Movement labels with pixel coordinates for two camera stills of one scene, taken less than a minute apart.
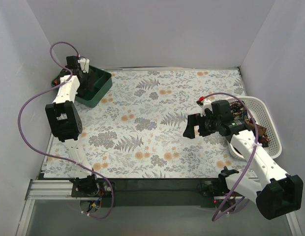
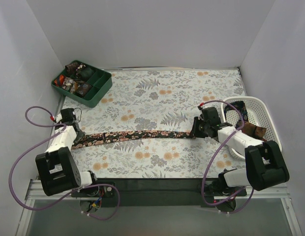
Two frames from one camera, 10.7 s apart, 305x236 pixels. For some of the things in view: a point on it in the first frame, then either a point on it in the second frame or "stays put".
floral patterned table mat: x=137 y=129 stays put
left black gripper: x=88 y=80 -> x=78 y=135
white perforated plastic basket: x=259 y=108 stays put
